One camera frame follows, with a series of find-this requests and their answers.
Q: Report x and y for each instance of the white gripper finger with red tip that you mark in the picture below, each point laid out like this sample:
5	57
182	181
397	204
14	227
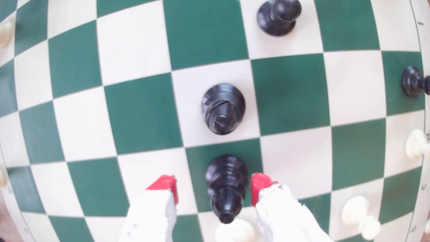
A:
282	218
151	218

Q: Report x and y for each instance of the black chess bishop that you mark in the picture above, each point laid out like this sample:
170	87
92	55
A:
223	109
226	181

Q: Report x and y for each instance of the black chess pawn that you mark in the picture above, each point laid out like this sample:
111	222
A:
412	81
277	18

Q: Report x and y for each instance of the white chess rook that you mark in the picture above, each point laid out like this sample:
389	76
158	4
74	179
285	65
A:
4	33

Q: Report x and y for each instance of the white pawn bottom centre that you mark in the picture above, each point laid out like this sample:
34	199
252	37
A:
235	232

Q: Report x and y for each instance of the green and cream chessboard mat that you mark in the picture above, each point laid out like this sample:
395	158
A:
134	43

